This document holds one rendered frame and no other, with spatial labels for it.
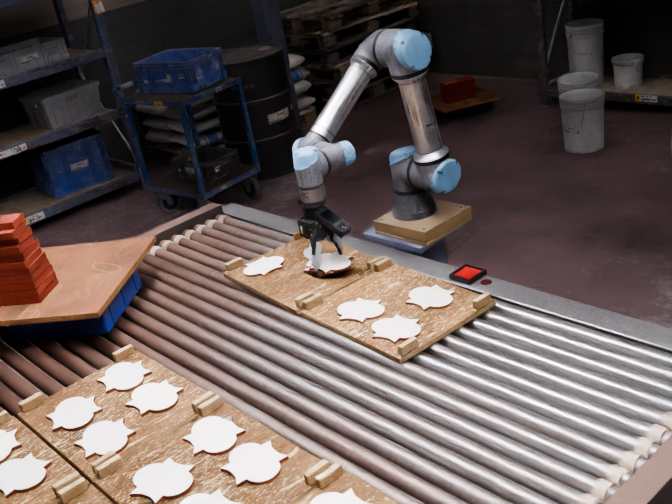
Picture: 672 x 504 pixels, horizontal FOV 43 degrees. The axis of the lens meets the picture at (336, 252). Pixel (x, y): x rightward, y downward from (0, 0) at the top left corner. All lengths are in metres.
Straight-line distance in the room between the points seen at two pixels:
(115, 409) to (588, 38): 5.36
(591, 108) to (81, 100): 3.60
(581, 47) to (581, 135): 1.15
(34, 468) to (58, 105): 4.65
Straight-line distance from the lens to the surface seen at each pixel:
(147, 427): 2.07
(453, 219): 2.85
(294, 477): 1.79
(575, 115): 5.88
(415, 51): 2.56
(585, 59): 6.91
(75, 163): 6.60
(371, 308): 2.30
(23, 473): 2.06
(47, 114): 6.44
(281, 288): 2.52
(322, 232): 2.49
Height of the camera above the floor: 2.05
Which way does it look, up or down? 25 degrees down
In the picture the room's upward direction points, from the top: 11 degrees counter-clockwise
